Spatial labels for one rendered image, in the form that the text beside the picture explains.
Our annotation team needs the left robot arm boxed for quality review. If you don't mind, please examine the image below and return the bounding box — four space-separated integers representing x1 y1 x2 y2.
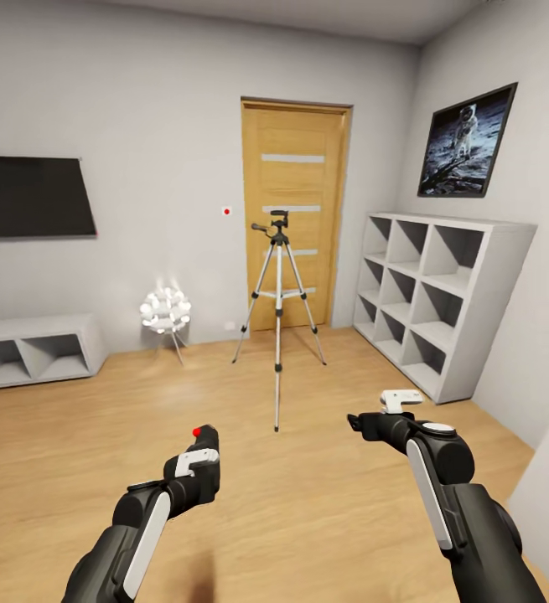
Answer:
60 448 220 603

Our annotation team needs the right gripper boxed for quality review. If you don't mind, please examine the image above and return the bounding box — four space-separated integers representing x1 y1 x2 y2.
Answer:
347 412 415 450

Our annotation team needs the digital camera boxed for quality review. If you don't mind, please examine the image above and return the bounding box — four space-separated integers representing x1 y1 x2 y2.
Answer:
163 425 220 493

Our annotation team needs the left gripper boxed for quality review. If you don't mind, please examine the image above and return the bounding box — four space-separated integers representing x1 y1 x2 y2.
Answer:
173 473 215 516

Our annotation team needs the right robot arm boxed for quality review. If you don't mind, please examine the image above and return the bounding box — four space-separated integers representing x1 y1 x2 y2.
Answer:
347 389 547 603

